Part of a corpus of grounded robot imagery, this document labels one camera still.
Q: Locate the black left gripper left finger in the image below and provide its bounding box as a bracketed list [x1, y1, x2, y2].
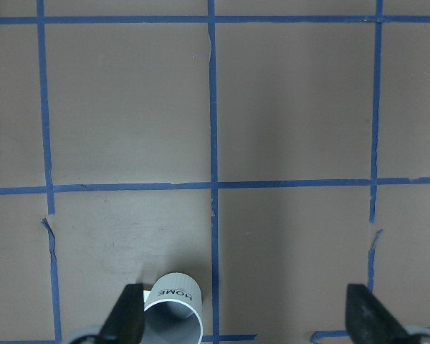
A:
[99, 284, 145, 344]

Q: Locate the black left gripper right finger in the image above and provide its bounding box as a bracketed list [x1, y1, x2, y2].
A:
[345, 284, 409, 344]

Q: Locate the white ribbed HOME mug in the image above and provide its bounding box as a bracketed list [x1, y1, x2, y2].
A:
[142, 272, 204, 344]

